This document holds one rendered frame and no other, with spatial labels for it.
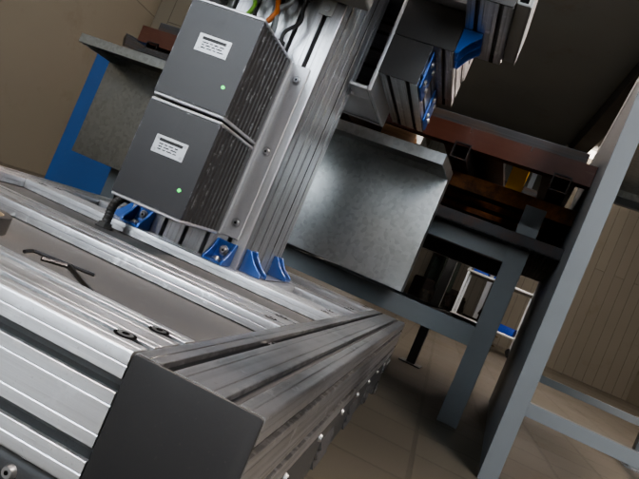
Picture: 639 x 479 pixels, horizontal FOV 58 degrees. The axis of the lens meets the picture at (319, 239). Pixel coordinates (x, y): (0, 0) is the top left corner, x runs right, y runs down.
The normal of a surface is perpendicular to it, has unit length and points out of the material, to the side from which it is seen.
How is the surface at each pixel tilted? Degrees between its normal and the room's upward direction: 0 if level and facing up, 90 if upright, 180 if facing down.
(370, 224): 90
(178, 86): 90
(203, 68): 90
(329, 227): 90
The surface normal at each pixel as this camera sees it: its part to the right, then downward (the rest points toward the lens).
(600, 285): -0.21, -0.10
